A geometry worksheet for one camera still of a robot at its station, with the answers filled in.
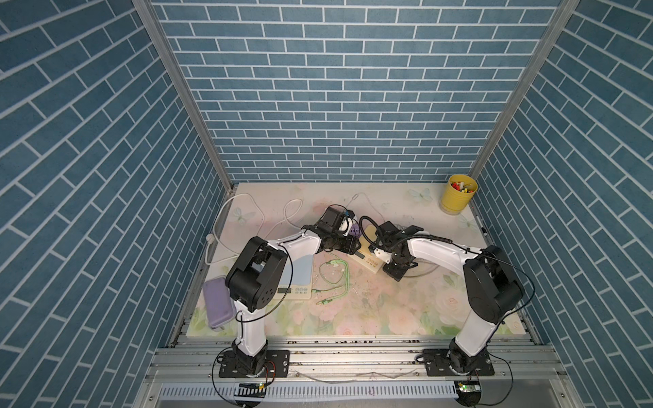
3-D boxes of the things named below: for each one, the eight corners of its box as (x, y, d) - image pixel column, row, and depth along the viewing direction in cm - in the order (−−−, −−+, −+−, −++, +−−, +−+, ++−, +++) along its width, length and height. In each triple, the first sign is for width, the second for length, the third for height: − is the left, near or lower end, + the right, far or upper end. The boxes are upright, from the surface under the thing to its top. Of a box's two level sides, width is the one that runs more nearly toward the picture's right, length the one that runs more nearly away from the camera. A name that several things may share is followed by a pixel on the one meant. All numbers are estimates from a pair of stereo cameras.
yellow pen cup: (441, 217, 113) (453, 193, 101) (435, 199, 120) (446, 174, 108) (466, 217, 113) (482, 193, 101) (458, 199, 120) (472, 174, 108)
